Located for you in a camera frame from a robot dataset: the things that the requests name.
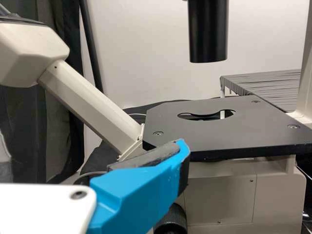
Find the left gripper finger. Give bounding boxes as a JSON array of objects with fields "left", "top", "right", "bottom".
[{"left": 89, "top": 138, "right": 191, "bottom": 234}]

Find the black platform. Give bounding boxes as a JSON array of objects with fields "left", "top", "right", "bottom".
[{"left": 220, "top": 69, "right": 302, "bottom": 113}]

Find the cream microscope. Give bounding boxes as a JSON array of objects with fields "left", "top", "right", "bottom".
[{"left": 0, "top": 0, "right": 312, "bottom": 234}]

